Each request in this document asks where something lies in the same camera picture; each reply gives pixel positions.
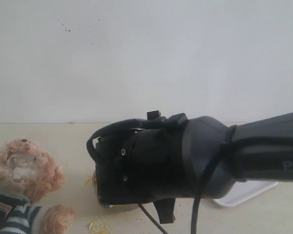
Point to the brown plush teddy bear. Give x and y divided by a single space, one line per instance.
28 174

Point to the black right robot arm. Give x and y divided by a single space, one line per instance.
157 160

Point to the steel bowl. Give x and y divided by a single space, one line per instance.
115 208

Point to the spilled yellow grain pile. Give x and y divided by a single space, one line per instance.
105 224

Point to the white rectangular plastic tray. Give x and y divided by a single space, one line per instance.
241 192

